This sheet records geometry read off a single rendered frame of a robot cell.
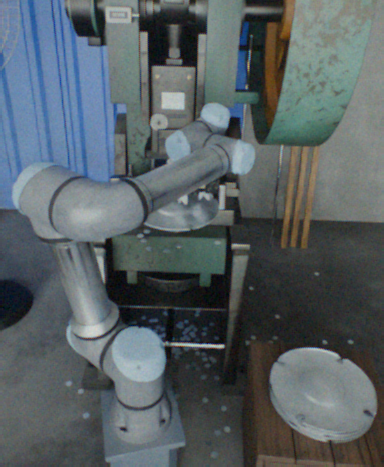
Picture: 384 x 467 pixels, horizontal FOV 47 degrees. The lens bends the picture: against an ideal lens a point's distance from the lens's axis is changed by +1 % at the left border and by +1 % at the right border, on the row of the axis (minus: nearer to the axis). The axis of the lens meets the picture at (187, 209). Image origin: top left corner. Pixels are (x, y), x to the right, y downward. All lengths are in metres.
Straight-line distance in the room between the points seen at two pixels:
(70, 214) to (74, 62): 2.02
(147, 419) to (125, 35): 1.04
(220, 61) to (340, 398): 1.02
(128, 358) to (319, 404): 0.59
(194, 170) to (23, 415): 1.23
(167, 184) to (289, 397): 0.76
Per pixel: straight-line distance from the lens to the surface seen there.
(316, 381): 1.42
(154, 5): 1.50
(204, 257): 1.53
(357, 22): 1.17
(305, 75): 1.18
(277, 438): 1.33
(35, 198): 0.85
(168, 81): 1.47
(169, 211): 1.35
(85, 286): 0.99
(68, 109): 2.84
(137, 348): 1.04
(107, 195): 0.78
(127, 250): 1.54
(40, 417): 1.84
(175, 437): 1.18
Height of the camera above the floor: 1.40
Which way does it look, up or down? 27 degrees down
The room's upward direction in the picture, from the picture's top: 2 degrees clockwise
